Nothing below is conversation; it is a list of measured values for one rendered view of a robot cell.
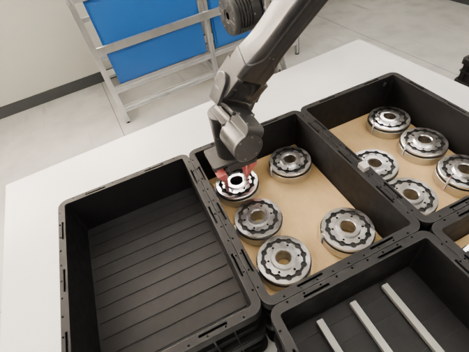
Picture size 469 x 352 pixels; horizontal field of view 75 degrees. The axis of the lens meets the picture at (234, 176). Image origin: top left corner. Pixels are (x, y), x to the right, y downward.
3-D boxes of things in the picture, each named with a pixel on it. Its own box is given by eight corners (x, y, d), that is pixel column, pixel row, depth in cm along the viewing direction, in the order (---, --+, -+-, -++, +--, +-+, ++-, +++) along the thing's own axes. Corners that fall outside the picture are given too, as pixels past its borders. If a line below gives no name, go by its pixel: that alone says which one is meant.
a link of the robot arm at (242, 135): (256, 76, 58) (218, 67, 53) (291, 104, 51) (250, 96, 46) (234, 130, 64) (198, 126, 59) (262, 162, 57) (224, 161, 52)
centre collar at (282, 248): (265, 253, 59) (265, 251, 58) (288, 243, 60) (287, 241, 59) (278, 275, 56) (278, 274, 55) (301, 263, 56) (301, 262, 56)
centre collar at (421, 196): (391, 193, 64) (392, 191, 64) (409, 183, 65) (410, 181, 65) (411, 209, 61) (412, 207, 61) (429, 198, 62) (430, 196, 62)
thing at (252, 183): (210, 177, 75) (209, 176, 75) (246, 162, 77) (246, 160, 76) (225, 206, 69) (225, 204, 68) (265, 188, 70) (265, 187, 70)
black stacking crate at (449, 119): (297, 144, 86) (298, 110, 77) (384, 107, 91) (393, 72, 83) (406, 259, 60) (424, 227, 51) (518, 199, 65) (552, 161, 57)
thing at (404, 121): (359, 117, 83) (360, 115, 82) (387, 103, 85) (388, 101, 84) (389, 137, 76) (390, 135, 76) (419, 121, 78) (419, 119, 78)
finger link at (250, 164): (260, 182, 71) (257, 154, 64) (232, 195, 70) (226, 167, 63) (248, 165, 75) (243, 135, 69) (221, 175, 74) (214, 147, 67)
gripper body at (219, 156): (259, 157, 65) (256, 130, 60) (215, 175, 63) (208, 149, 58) (246, 140, 69) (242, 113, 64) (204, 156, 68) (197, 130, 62)
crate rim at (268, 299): (188, 158, 73) (186, 151, 72) (296, 116, 79) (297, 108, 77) (266, 314, 47) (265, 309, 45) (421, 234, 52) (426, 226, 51)
